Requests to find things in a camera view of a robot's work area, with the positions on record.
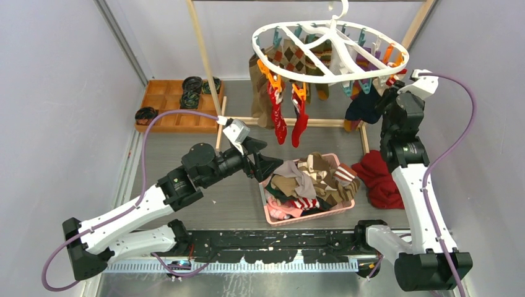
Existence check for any rolled dark sock centre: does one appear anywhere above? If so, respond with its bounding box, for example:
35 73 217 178
180 90 201 110

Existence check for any white hanging sock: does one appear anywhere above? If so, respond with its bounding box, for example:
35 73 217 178
329 41 360 79

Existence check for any rolled dark sock left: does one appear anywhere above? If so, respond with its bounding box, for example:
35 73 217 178
134 106 158 126

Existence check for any red cloth on table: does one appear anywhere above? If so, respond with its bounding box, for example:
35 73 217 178
351 150 405 209

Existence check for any red hanging sock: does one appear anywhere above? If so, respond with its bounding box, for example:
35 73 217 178
267 82 287 145
292 82 309 148

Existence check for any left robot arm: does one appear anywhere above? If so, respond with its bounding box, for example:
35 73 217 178
63 137 283 281

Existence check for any argyle hanging sock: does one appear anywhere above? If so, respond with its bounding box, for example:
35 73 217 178
273 39 306 74

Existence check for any brown striped sock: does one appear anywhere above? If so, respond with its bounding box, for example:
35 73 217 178
337 179 360 201

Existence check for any orange wooden compartment tray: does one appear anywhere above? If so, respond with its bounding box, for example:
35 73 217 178
141 80 219 134

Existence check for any argyle sock in basket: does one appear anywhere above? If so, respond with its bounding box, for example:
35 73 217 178
297 152 342 205

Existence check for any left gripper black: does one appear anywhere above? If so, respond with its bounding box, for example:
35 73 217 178
201 136 282 187

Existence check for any white plastic clip hanger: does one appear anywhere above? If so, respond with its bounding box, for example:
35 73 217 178
251 1 409 90

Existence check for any wooden clothes rack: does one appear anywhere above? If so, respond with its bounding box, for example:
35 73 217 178
185 0 436 156

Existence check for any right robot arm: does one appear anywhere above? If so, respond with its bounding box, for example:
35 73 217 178
353 90 473 291

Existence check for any pink plastic basket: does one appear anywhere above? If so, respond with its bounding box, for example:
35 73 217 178
259 153 355 226

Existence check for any rolled dark green sock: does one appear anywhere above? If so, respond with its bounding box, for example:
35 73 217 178
201 77 222 95

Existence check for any grey beige sock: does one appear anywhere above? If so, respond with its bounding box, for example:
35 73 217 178
274 160 317 199

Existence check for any maroon purple orange striped sock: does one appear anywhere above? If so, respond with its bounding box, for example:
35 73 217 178
350 54 378 100

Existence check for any green striped hanging sock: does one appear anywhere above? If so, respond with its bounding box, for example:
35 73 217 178
304 37 334 101

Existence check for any tan ribbed sock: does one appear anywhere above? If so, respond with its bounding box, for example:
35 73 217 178
271 174 298 197

